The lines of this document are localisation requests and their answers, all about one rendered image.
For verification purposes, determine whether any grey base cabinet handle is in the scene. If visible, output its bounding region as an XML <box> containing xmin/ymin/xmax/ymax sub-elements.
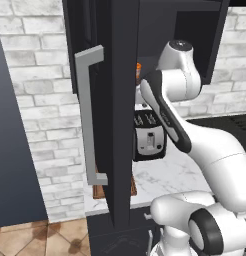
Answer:
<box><xmin>147</xmin><ymin>229</ymin><xmax>155</xmax><ymax>256</ymax></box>

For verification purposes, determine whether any dark blue tall unit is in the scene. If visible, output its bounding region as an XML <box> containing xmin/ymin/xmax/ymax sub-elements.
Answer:
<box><xmin>0</xmin><ymin>21</ymin><xmax>50</xmax><ymax>229</ymax></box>

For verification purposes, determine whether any dark base cabinet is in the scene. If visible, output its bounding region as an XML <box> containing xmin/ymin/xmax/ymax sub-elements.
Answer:
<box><xmin>86</xmin><ymin>205</ymin><xmax>165</xmax><ymax>256</ymax></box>

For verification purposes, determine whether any wooden cutting board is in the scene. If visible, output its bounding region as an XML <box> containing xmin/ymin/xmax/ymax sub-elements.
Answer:
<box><xmin>92</xmin><ymin>162</ymin><xmax>138</xmax><ymax>200</ymax></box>

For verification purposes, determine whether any black hob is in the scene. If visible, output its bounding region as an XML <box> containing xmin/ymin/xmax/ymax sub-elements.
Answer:
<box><xmin>187</xmin><ymin>113</ymin><xmax>246</xmax><ymax>152</ymax></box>

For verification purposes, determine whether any dark wall cabinet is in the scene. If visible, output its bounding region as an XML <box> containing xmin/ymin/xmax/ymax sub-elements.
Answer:
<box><xmin>61</xmin><ymin>0</ymin><xmax>231</xmax><ymax>95</ymax></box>

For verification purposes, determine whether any dark cabinet door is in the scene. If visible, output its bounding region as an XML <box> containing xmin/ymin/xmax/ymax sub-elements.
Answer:
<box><xmin>89</xmin><ymin>0</ymin><xmax>141</xmax><ymax>229</ymax></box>

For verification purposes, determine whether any grey cabinet door handle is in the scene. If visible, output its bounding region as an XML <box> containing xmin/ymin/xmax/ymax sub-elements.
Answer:
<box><xmin>74</xmin><ymin>44</ymin><xmax>110</xmax><ymax>186</ymax></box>

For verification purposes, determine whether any orange jam jar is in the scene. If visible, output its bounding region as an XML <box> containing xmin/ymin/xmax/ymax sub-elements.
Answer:
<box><xmin>135</xmin><ymin>62</ymin><xmax>143</xmax><ymax>80</ymax></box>

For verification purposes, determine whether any black and silver toaster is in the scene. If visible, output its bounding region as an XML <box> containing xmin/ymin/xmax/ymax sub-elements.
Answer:
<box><xmin>132</xmin><ymin>109</ymin><xmax>168</xmax><ymax>163</ymax></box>

